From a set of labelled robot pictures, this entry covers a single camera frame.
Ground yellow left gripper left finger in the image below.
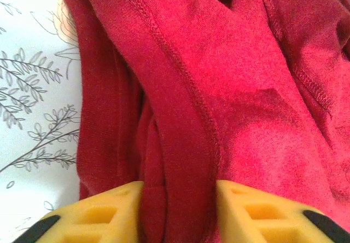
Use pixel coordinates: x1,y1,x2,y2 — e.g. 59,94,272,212
10,181,147,243

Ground floral patterned table cloth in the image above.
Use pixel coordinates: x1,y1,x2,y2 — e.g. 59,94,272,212
0,0,84,243

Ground red t-shirt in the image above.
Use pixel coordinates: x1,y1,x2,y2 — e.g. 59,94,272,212
53,0,350,243

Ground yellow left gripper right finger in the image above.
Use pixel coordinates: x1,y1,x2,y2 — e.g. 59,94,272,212
215,179,350,243

